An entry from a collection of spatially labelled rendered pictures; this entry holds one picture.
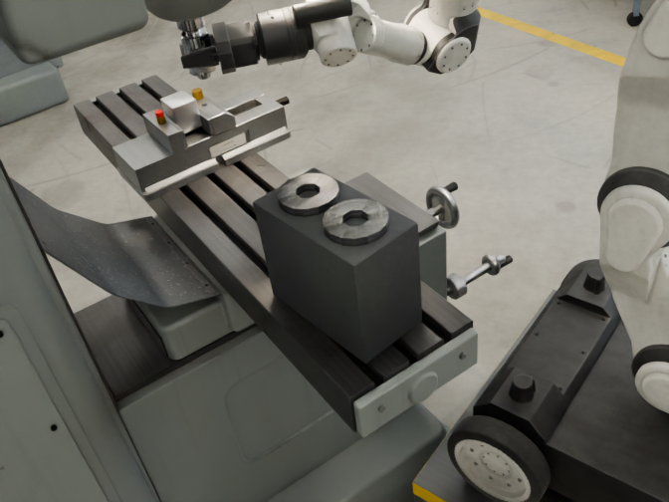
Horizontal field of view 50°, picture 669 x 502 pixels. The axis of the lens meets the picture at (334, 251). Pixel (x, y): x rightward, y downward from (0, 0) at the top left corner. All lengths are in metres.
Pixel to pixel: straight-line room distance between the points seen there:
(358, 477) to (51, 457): 0.79
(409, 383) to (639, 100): 0.52
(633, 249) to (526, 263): 1.46
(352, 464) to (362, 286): 0.95
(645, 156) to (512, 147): 2.12
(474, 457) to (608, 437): 0.26
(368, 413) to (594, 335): 0.69
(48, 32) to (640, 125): 0.84
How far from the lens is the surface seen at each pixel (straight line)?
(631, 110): 1.14
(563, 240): 2.75
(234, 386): 1.49
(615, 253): 1.22
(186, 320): 1.33
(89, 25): 1.07
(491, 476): 1.51
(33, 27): 1.05
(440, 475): 1.56
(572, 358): 1.53
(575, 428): 1.45
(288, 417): 1.65
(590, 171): 3.14
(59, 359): 1.20
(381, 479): 1.82
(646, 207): 1.15
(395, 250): 0.95
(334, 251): 0.93
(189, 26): 1.24
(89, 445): 1.33
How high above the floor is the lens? 1.71
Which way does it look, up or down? 39 degrees down
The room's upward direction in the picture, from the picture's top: 8 degrees counter-clockwise
